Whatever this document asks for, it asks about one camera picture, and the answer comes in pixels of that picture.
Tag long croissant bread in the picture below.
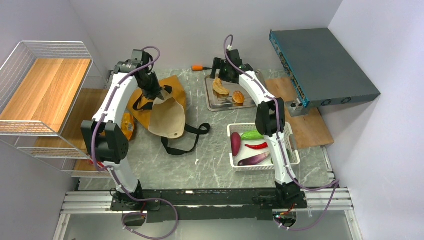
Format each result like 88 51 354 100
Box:
212 78 230 96

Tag round glazed bread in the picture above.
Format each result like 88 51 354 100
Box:
232 90 245 105

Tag tan grocery bag black straps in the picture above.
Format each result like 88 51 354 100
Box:
126 75 212 157

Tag purple sweet potato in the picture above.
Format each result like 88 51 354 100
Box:
230 132 242 157

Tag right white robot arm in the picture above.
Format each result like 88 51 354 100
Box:
210 49 308 209

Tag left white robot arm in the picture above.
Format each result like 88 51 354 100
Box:
81 47 164 210

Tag silver metal tray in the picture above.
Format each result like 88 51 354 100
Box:
204 71 274 112

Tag yellow snack packet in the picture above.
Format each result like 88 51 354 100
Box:
120 112 135 141

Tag green bitter gourd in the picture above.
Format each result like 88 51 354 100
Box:
240 130 264 141

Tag red chili pepper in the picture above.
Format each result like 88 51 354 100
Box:
244 142 268 150

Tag white plastic basket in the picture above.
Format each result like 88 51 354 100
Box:
227 122 301 172

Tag purple eggplant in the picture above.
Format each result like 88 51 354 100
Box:
237 151 270 166

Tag orange handled screwdriver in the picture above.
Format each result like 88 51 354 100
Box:
191 65 212 72

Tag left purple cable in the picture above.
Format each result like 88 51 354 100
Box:
89 45 180 240

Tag metal bracket stand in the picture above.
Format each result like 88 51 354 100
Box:
285 100 309 118

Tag dark network switch box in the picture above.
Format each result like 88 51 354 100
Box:
269 28 381 108

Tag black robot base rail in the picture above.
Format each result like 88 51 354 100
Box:
61 188 354 229

